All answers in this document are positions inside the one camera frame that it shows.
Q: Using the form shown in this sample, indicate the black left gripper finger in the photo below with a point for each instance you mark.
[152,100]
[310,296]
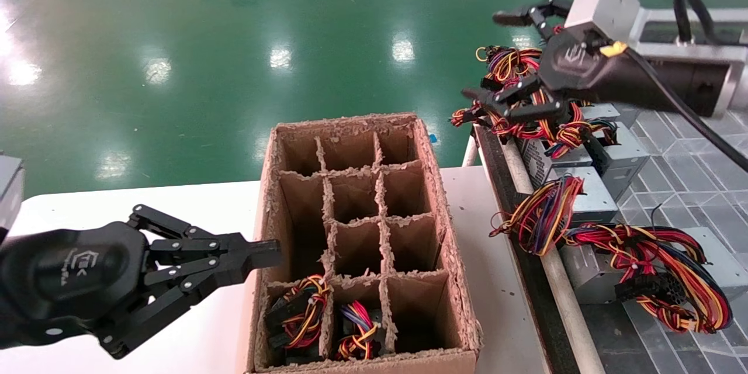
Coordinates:
[257,256]

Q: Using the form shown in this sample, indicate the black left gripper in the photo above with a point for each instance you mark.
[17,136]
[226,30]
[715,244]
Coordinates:
[58,280]

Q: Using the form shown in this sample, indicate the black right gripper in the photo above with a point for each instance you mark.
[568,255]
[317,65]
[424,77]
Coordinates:
[578,64]

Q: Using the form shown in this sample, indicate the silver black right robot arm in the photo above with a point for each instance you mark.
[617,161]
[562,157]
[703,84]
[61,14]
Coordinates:
[689,85]

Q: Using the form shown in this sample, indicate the brown cardboard divider box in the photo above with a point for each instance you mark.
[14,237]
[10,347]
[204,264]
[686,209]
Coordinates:
[353,193]

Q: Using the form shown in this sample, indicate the clear plastic divider grid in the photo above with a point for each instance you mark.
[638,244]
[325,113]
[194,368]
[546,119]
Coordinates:
[689,187]

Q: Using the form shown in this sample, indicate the black conveyor edge strip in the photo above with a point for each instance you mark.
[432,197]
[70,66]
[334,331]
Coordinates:
[534,286]

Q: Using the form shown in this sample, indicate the long white conveyor tube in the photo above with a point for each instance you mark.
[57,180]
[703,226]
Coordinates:
[575,333]

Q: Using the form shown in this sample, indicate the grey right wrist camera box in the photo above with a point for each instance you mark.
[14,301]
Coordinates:
[605,3]

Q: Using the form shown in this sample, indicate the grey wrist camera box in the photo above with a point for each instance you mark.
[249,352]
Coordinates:
[10,187]
[605,3]

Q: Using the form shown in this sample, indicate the white frame leg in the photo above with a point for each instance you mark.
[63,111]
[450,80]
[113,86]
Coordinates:
[470,155]

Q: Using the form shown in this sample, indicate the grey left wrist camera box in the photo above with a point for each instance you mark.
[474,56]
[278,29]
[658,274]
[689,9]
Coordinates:
[10,187]

